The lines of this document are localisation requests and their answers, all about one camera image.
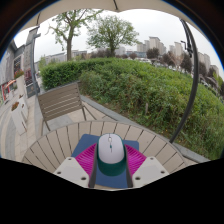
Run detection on thin-crowned tree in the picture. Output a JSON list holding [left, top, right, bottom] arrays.
[[48, 8, 104, 62]]

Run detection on grey slatted outdoor chair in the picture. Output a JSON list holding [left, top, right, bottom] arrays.
[[36, 81, 98, 135]]

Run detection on distant apartment buildings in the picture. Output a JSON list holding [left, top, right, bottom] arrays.
[[43, 35, 221, 79]]

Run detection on white flower planter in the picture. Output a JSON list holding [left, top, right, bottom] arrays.
[[9, 95, 30, 135]]

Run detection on curved dark umbrella pole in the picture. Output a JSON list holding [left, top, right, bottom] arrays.
[[168, 18, 200, 144]]

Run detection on dark blue mouse pad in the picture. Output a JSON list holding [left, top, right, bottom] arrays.
[[70, 133, 140, 190]]

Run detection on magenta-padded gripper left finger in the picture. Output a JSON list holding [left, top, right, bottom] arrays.
[[53, 143, 100, 189]]

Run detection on white and teal computer mouse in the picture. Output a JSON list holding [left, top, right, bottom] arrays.
[[96, 133, 128, 177]]

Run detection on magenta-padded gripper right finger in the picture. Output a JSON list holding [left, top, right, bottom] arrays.
[[123, 143, 170, 189]]

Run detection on round-crowned tree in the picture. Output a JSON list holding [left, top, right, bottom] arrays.
[[86, 14, 140, 58]]

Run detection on beige umbrella canopy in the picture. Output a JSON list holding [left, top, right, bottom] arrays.
[[19, 0, 205, 35]]

